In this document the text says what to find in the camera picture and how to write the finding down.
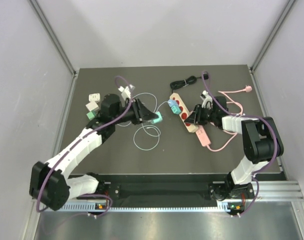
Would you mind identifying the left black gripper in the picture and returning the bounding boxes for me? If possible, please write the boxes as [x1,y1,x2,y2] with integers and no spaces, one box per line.
[112,97,158,125]

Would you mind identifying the green usb charger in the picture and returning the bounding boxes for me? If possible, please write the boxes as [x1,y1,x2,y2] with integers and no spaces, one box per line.
[86,111,96,121]

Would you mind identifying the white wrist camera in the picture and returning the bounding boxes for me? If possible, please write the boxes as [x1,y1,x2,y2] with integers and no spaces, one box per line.
[118,84,135,101]
[200,90,213,110]

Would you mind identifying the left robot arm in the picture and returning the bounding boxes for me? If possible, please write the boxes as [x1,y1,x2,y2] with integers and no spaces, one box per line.
[29,94,158,212]

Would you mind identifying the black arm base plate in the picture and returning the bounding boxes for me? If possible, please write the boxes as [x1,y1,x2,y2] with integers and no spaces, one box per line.
[76,181,257,203]

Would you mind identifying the pink power strip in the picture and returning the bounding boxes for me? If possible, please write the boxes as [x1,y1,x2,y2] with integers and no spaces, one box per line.
[195,125,211,147]

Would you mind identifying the grey slotted cable duct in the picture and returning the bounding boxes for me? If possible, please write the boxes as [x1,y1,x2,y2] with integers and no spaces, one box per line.
[61,199,250,213]

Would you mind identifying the white square adapter plug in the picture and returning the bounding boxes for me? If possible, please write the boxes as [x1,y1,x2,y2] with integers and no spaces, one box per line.
[88,93,101,103]

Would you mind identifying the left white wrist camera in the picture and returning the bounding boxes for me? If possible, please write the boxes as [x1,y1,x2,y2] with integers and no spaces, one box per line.
[118,84,135,101]

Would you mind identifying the black power cord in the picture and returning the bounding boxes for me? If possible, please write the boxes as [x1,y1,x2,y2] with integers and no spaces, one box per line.
[169,74,205,91]

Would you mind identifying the pink power cord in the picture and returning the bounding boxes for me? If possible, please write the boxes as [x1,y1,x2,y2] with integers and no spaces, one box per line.
[206,84,253,153]

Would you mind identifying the turquoise usb charger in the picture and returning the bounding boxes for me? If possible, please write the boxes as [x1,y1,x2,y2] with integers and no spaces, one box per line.
[171,105,182,115]

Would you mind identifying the white cube charger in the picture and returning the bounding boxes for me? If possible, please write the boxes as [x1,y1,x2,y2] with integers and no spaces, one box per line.
[85,101,99,112]

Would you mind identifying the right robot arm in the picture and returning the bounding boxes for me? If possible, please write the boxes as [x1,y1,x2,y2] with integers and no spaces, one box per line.
[183,96,284,198]

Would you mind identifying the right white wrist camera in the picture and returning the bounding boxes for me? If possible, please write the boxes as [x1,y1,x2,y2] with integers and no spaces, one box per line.
[200,90,213,110]

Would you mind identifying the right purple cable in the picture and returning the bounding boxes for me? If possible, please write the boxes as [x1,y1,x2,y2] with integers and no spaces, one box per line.
[201,70,278,217]

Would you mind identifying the light blue usb cable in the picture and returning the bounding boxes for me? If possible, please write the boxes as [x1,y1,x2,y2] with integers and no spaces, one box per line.
[116,92,170,126]

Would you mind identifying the blue usb charger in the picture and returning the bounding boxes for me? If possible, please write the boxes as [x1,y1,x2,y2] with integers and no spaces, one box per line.
[167,99,178,107]

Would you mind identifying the teal usb charger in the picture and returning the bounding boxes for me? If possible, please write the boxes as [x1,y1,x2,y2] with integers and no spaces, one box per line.
[150,111,163,124]

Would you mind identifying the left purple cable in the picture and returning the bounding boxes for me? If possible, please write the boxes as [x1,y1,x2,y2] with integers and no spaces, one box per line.
[35,75,135,217]

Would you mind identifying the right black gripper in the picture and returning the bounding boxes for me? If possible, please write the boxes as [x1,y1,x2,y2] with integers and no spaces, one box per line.
[185,104,218,126]

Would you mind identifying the purple cable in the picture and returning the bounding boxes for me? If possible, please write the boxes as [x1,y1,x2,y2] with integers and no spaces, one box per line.
[35,75,135,217]
[201,70,278,217]

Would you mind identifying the beige red power strip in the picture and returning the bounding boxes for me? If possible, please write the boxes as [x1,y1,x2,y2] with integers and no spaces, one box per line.
[170,93,198,133]

